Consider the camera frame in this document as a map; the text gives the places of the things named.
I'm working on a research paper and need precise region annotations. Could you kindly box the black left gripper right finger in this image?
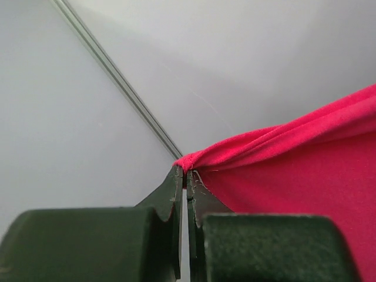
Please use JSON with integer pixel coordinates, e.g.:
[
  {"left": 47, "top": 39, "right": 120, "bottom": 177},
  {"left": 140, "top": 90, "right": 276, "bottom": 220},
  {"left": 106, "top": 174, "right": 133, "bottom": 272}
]
[{"left": 187, "top": 171, "right": 361, "bottom": 281}]

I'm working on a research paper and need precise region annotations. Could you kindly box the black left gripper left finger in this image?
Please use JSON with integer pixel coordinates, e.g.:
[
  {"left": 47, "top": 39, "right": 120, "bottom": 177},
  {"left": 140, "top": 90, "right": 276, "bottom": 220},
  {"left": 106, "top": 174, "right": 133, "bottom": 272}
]
[{"left": 1, "top": 166, "right": 183, "bottom": 281}]

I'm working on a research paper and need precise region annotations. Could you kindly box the magenta t shirt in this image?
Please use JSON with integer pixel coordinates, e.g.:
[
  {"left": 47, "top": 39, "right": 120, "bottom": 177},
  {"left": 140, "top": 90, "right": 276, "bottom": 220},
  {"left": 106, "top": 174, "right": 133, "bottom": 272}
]
[{"left": 176, "top": 85, "right": 375, "bottom": 281}]

